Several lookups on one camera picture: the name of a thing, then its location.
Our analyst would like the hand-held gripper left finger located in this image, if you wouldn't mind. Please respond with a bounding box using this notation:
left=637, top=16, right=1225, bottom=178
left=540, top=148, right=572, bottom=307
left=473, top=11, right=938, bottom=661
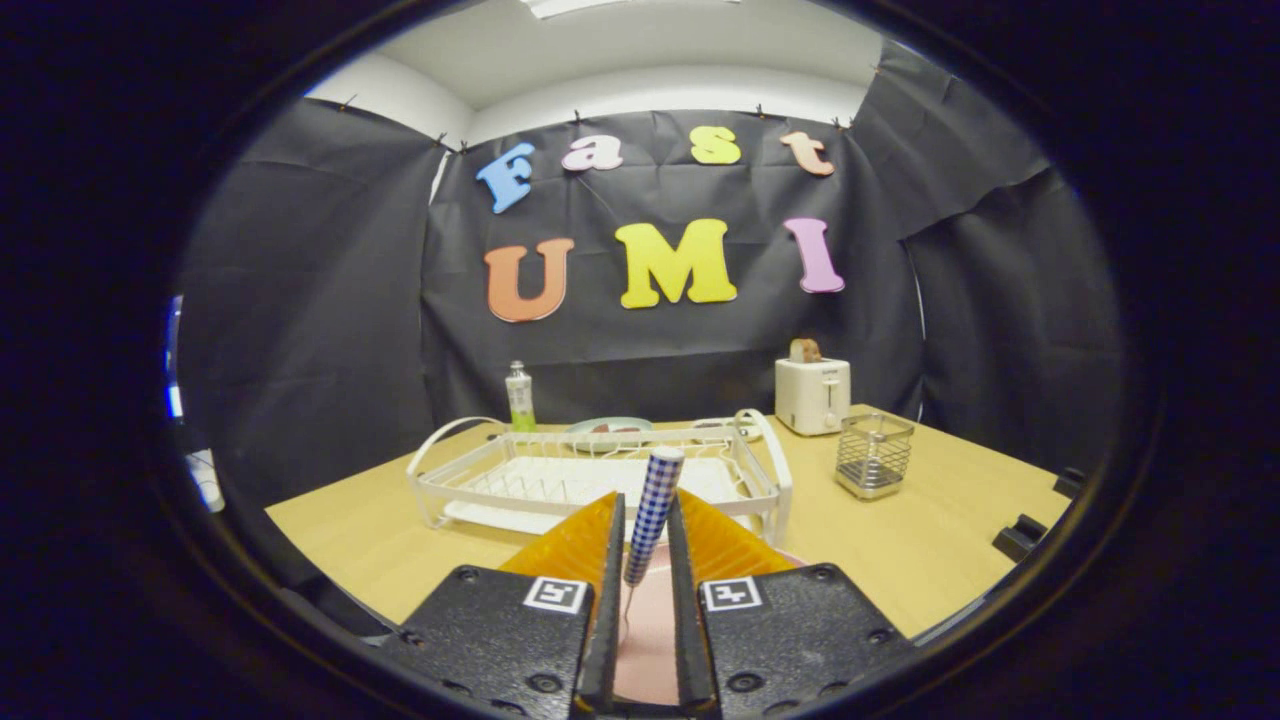
left=380, top=490, right=627, bottom=720

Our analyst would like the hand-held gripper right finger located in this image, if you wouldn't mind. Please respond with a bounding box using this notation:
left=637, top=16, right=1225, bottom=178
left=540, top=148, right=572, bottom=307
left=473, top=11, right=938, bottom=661
left=666, top=488, right=919, bottom=720

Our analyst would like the pink plate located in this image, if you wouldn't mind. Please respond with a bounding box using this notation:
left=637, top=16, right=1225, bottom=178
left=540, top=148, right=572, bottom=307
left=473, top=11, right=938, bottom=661
left=610, top=545, right=807, bottom=707

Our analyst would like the blue checkered handle spoon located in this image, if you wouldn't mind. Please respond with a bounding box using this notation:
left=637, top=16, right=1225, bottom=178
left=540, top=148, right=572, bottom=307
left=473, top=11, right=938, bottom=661
left=618, top=446, right=687, bottom=646

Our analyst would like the white dish rack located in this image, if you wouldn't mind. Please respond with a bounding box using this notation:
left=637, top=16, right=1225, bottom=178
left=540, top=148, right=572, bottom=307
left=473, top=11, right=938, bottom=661
left=405, top=408, right=794, bottom=548

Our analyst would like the metal wire basket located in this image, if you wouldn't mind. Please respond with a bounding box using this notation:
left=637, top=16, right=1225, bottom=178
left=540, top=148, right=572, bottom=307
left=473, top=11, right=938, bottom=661
left=834, top=413, right=916, bottom=501

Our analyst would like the white divided condiment dish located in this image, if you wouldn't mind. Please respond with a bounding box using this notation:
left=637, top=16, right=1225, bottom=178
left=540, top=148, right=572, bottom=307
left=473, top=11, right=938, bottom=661
left=690, top=417, right=763, bottom=444

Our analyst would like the teal plate with food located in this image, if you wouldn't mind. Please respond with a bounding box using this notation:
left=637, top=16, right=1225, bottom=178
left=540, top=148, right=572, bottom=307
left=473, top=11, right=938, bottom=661
left=565, top=416, right=654, bottom=438

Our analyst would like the white green tube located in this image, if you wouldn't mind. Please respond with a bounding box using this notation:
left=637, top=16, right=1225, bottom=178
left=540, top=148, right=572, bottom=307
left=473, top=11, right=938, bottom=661
left=504, top=361, right=538, bottom=433

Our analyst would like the white toaster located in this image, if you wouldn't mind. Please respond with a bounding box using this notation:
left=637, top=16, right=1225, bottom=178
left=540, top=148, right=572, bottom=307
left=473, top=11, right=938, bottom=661
left=774, top=357, right=852, bottom=437

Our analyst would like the white object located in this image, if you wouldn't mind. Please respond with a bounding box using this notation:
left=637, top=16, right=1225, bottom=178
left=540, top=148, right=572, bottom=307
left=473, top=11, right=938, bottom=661
left=185, top=448, right=227, bottom=514

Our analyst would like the black backdrop cloth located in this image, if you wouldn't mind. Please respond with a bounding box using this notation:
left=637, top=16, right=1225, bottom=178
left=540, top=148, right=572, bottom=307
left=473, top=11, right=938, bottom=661
left=172, top=40, right=1126, bottom=511

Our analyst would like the ceiling light panel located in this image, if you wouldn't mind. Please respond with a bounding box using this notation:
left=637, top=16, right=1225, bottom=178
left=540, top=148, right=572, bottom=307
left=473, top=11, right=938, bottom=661
left=520, top=0, right=743, bottom=20

